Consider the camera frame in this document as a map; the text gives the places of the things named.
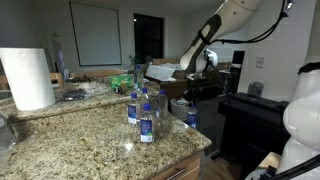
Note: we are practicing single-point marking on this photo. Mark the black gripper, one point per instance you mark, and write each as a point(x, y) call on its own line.
point(193, 92)

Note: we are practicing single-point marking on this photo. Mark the clear water bottle blue cap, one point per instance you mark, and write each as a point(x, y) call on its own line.
point(144, 98)
point(132, 111)
point(162, 105)
point(146, 128)
point(138, 80)
point(191, 118)

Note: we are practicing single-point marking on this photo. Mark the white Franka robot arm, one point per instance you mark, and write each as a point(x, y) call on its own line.
point(233, 13)

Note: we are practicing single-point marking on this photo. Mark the brown wooden desk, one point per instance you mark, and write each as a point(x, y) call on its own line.
point(170, 90)

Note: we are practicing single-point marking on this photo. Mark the white desk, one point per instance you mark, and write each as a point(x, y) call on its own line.
point(225, 75)

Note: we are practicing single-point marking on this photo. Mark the wooden drawer front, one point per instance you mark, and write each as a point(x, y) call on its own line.
point(190, 165)

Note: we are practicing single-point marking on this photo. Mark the black computer monitor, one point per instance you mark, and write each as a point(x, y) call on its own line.
point(238, 57)

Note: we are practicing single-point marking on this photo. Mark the grey metal cup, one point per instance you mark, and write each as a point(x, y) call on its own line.
point(255, 90)

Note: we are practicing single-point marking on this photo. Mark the green houseplant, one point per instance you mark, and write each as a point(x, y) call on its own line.
point(135, 60)

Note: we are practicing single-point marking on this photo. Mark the small brown jar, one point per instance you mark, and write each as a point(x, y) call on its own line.
point(122, 88)

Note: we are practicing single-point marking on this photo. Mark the green snack package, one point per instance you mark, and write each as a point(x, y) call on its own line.
point(120, 80)

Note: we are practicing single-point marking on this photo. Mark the dark window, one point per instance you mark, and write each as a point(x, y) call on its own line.
point(148, 36)

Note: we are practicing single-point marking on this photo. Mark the clear plastic wrap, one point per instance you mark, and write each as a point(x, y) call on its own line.
point(99, 90)

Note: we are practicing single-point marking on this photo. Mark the light wooden board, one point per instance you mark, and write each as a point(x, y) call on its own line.
point(270, 160)

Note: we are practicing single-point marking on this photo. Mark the wooden table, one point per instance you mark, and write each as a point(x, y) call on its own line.
point(96, 73)

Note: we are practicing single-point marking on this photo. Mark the round dish dark contents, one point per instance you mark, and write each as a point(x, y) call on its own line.
point(81, 82)

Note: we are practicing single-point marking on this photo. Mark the white projector screen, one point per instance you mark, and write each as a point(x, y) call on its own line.
point(96, 33)

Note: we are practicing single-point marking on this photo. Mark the black round lid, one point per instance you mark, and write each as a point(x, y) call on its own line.
point(73, 95)

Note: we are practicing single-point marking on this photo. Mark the wooden chair back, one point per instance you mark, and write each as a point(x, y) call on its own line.
point(56, 79)

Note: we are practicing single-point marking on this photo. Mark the white paper towel roll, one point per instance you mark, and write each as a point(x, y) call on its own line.
point(28, 80)

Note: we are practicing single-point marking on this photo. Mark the clear plastic container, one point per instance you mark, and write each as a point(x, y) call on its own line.
point(6, 133)

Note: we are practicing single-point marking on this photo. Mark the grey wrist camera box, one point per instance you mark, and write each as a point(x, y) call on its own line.
point(193, 77)

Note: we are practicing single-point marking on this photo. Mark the white light switch plate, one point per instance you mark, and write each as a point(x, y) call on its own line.
point(260, 62)

